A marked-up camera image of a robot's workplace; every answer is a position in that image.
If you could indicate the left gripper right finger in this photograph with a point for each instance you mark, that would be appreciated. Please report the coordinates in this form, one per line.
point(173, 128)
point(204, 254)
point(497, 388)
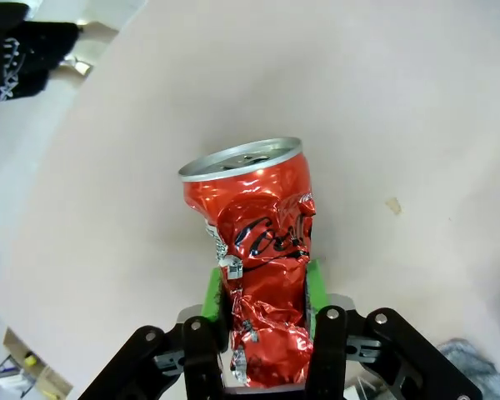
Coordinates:
point(358, 366)

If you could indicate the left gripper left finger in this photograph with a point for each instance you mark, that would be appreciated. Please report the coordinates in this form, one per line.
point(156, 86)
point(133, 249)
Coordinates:
point(191, 366)

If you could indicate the crushed red cola can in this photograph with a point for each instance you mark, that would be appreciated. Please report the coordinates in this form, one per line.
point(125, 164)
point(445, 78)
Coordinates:
point(271, 250)

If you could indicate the grey fabric basket labelled Bottle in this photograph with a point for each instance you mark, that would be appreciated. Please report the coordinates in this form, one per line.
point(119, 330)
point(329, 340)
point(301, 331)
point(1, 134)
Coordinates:
point(475, 362)

